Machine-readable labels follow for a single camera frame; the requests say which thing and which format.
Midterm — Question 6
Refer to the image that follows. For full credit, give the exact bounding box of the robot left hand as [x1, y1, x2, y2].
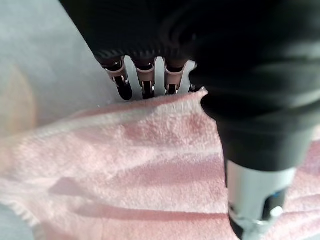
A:
[58, 0, 320, 240]

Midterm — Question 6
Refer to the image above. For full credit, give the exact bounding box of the pink terry towel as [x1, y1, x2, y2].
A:
[0, 87, 320, 240]

